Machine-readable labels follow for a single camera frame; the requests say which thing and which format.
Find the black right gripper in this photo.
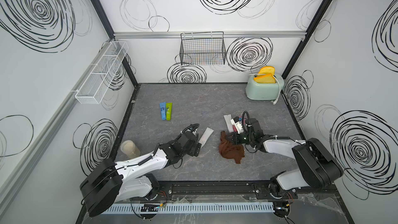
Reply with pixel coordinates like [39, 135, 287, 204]
[224, 131, 254, 145]

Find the brown cloth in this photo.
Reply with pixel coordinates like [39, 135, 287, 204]
[218, 131, 245, 164]

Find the white pink-cap toothpaste tube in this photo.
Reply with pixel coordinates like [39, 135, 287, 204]
[223, 115, 234, 133]

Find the green toothpaste tube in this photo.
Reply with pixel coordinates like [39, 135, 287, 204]
[166, 103, 173, 121]

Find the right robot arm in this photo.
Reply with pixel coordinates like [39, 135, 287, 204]
[227, 116, 343, 199]

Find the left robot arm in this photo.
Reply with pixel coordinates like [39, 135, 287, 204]
[80, 125, 202, 217]

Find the blue toothpaste tube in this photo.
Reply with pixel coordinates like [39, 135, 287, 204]
[159, 102, 166, 120]

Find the mint green toaster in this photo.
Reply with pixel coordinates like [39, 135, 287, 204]
[245, 74, 285, 101]

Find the yellow toast slice front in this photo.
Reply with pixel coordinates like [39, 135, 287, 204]
[254, 73, 276, 84]

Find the yellow toast slice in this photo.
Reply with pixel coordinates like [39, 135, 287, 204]
[254, 73, 276, 84]
[259, 66, 275, 76]

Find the beige sponge roll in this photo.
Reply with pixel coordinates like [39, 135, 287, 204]
[120, 140, 141, 159]

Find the yellow toast slice back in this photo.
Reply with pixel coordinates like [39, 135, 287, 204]
[259, 66, 275, 76]

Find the black corrugated cable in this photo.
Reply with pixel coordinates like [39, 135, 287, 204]
[181, 123, 201, 134]

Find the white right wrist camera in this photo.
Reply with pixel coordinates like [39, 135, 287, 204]
[231, 119, 245, 134]

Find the white toaster cable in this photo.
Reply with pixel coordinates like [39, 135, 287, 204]
[254, 74, 282, 105]

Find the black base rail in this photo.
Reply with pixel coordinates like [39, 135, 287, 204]
[149, 180, 337, 201]

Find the grey slotted cable duct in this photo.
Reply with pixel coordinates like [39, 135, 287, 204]
[104, 202, 275, 215]

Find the black wire wall basket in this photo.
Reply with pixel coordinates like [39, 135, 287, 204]
[179, 32, 227, 65]

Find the white wire wall basket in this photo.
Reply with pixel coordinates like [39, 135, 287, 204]
[75, 40, 129, 104]

